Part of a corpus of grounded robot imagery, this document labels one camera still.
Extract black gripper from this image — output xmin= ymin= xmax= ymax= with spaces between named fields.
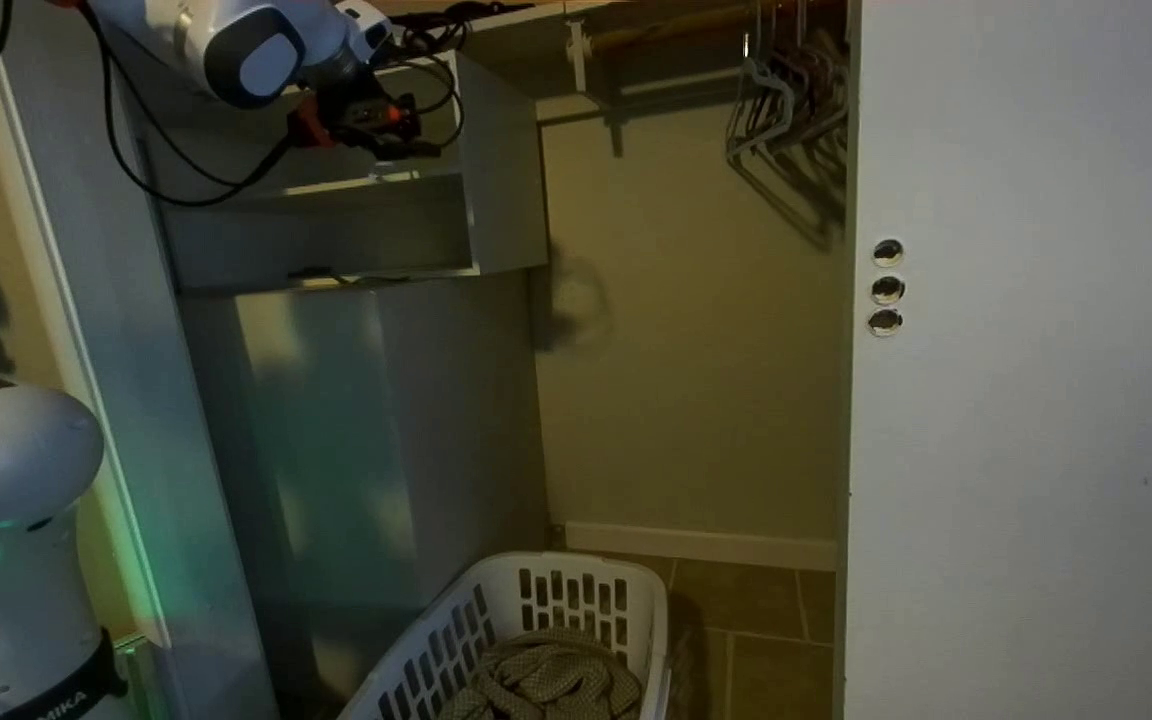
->
xmin=288 ymin=75 xmax=419 ymax=160

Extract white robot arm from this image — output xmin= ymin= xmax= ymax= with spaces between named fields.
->
xmin=79 ymin=0 xmax=419 ymax=160

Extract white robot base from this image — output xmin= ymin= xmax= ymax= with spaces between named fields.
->
xmin=0 ymin=377 xmax=127 ymax=720

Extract grey shelf unit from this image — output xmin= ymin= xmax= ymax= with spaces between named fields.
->
xmin=121 ymin=50 xmax=547 ymax=720

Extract wooden closet rod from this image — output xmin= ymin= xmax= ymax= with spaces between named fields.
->
xmin=558 ymin=0 xmax=797 ymax=62

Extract clothes hangers bunch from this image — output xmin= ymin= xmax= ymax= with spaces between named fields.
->
xmin=722 ymin=0 xmax=851 ymax=249

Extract white plastic laundry basket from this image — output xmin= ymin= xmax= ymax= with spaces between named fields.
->
xmin=340 ymin=552 xmax=672 ymax=720

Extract grey clothes in basket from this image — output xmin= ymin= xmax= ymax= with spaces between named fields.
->
xmin=437 ymin=632 xmax=644 ymax=720

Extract white closet door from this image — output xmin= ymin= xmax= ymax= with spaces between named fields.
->
xmin=838 ymin=0 xmax=1152 ymax=720

